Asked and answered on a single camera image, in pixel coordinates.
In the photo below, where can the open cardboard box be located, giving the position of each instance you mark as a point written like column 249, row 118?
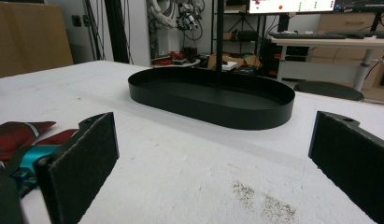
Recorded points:
column 233, row 60

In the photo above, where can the round black stool seat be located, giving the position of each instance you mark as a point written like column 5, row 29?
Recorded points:
column 328, row 90

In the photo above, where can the red plaid bow tie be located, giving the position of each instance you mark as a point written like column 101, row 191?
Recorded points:
column 18, row 135

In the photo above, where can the black metal stand pole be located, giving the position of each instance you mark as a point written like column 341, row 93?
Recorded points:
column 220, row 31

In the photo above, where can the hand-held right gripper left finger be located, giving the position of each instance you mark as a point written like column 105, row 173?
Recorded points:
column 77, row 168

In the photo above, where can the black oval tray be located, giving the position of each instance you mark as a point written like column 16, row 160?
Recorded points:
column 211, row 96

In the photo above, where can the white desk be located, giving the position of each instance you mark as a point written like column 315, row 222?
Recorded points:
column 329, row 49

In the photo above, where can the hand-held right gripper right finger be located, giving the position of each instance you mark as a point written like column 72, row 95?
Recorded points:
column 351, row 161

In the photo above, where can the teal bow tie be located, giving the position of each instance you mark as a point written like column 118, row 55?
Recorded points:
column 31, row 165

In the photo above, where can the brown cardboard board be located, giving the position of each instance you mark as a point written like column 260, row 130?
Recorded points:
column 27, row 37

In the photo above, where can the black vertical post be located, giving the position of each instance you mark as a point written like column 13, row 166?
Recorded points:
column 116, row 31

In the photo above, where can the computer monitor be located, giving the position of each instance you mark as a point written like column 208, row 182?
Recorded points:
column 292, row 5

